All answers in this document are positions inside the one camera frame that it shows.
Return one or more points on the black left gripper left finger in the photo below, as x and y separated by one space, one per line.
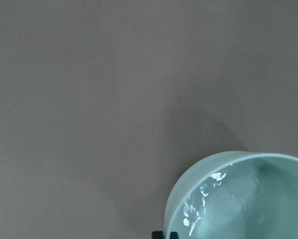
157 235

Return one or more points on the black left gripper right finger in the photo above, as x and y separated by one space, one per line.
173 235

